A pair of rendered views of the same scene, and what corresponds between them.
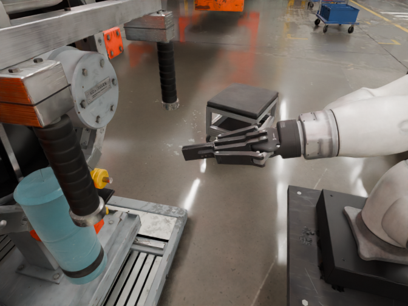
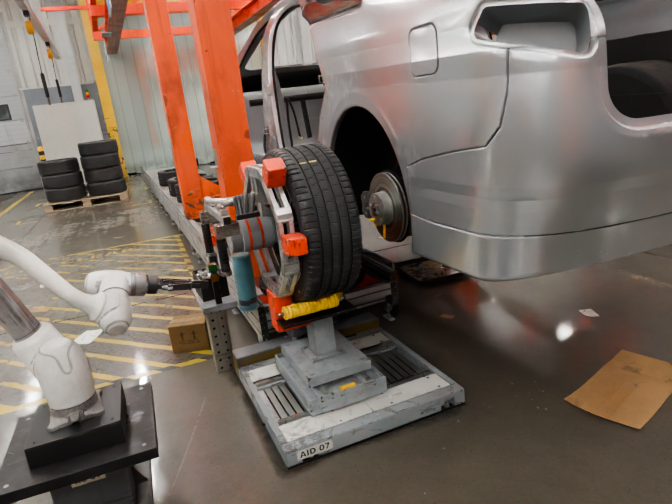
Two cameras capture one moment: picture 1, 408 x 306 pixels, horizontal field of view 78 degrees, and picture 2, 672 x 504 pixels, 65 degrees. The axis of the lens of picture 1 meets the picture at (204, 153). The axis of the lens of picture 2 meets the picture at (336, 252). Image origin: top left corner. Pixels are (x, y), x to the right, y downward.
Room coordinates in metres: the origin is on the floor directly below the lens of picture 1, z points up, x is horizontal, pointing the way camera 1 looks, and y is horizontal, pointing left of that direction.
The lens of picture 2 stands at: (2.42, -0.66, 1.36)
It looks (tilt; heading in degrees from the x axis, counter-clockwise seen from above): 16 degrees down; 146
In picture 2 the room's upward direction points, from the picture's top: 7 degrees counter-clockwise
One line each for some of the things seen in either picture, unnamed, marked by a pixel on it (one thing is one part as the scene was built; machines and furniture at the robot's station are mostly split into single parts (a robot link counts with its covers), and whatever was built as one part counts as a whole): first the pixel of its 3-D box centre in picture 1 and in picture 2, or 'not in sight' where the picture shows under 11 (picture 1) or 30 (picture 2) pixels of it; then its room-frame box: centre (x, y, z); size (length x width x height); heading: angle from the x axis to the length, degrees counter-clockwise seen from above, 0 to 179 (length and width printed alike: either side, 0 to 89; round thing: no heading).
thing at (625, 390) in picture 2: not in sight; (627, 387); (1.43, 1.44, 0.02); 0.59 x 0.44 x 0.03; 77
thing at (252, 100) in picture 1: (241, 118); not in sight; (1.56, -0.26, 0.17); 0.43 x 0.36 x 0.34; 148
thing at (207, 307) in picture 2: not in sight; (212, 295); (-0.14, 0.26, 0.44); 0.43 x 0.17 x 0.03; 167
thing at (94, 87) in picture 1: (47, 87); (252, 233); (0.43, 0.28, 0.85); 0.21 x 0.14 x 0.14; 77
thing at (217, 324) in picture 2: not in sight; (218, 332); (-0.17, 0.27, 0.21); 0.10 x 0.10 x 0.42; 77
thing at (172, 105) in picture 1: (167, 74); (223, 255); (0.56, 0.08, 0.83); 0.04 x 0.04 x 0.16
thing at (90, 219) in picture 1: (71, 170); (207, 238); (0.23, 0.16, 0.83); 0.04 x 0.04 x 0.16
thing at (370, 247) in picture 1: (384, 224); (74, 406); (0.47, -0.53, 0.41); 0.22 x 0.18 x 0.06; 171
